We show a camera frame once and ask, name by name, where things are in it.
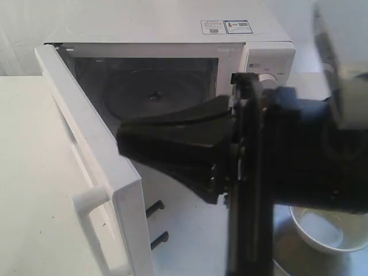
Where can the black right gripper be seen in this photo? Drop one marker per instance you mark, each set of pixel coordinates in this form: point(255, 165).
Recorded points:
point(290, 151)

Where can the white microwave door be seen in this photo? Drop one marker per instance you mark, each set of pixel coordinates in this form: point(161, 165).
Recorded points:
point(114, 179)

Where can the white ceramic bowl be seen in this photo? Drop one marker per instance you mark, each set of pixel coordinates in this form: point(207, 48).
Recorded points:
point(330, 232)

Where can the glass microwave turntable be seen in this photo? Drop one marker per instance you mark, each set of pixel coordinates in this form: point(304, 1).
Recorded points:
point(151, 92)

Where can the white appliance control knob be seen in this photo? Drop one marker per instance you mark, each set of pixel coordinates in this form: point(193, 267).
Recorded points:
point(267, 81)

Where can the white Midea microwave oven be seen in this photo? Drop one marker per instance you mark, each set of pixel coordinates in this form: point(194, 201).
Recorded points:
point(100, 39)

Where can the round metal tray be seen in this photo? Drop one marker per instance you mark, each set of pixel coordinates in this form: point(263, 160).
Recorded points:
point(292, 256)

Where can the white backdrop curtain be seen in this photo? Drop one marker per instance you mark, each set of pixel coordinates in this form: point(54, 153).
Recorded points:
point(26, 24)

